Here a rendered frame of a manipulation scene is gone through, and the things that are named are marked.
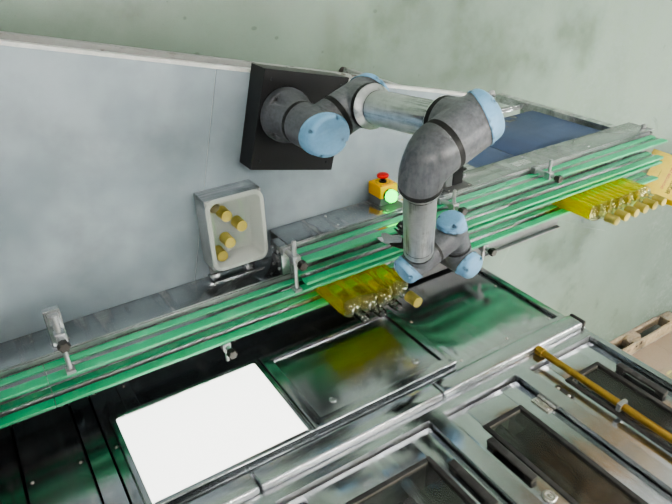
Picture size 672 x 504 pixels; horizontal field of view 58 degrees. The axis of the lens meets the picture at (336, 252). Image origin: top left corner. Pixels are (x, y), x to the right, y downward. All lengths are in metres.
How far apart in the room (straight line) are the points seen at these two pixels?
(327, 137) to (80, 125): 0.60
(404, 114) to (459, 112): 0.19
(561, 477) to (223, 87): 1.30
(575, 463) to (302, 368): 0.75
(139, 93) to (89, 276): 0.51
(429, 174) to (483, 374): 0.75
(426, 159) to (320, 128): 0.39
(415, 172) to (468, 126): 0.14
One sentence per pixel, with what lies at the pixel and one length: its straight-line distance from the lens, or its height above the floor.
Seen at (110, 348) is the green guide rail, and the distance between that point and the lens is 1.71.
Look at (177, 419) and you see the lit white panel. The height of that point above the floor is 1.09.
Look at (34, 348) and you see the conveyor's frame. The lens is 1.76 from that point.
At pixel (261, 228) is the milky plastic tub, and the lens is 1.80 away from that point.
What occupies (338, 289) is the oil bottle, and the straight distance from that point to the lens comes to 1.81.
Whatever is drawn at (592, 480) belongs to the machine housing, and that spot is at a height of 1.78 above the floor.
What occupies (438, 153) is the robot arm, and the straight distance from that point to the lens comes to 1.21.
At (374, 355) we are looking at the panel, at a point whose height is 1.16.
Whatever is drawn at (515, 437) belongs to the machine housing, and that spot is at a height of 1.58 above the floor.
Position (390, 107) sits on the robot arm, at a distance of 1.45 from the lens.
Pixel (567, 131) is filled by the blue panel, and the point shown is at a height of 0.64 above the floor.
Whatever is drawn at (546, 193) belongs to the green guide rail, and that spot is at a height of 0.94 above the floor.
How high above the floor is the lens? 2.30
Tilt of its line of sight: 48 degrees down
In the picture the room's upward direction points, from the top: 127 degrees clockwise
